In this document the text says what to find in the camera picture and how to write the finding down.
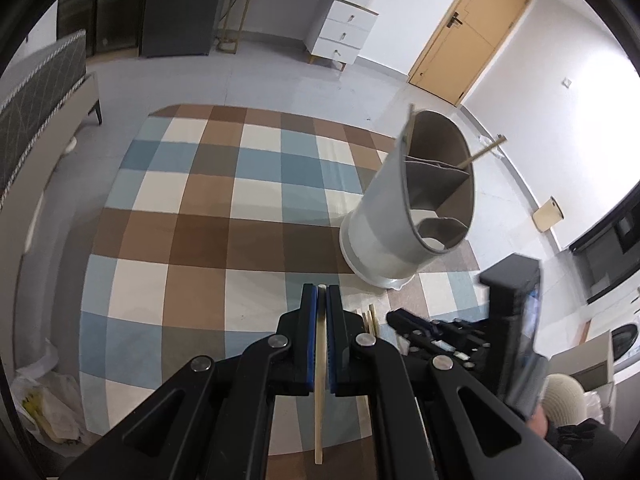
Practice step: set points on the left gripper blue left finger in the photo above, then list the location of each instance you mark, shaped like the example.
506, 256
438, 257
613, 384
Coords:
211, 419

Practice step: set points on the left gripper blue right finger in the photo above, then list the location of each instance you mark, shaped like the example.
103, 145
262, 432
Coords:
431, 419

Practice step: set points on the single pale wooden chopstick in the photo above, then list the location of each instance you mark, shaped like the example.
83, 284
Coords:
320, 373

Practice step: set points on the cardboard box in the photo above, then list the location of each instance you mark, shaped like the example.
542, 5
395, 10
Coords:
590, 363

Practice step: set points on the pale chopstick in bundle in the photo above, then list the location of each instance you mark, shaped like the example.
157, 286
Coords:
372, 321

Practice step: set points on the white plastic bag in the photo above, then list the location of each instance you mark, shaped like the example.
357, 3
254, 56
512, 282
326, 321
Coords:
48, 403

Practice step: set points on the white grey utensil holder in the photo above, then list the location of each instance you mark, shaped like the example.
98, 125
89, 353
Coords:
418, 207

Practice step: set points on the checkered blue brown rug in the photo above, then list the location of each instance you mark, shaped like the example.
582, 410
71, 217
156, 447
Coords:
217, 218

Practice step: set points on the chopstick in holder right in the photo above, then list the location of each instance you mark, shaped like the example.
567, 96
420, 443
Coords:
487, 149

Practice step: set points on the yellow wooden door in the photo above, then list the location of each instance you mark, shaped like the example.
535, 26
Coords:
463, 44

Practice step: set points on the grey quilted sofa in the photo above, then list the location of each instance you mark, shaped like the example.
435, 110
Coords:
34, 90

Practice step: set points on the white vanity desk with drawers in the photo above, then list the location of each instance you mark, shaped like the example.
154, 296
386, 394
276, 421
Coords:
325, 15

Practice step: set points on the dark grey refrigerator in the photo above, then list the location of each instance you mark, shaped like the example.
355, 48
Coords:
177, 27

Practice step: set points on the dark glass cabinet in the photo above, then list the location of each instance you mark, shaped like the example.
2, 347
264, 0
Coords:
110, 25

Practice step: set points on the gold metal stool frame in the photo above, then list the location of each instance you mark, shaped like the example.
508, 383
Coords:
232, 26

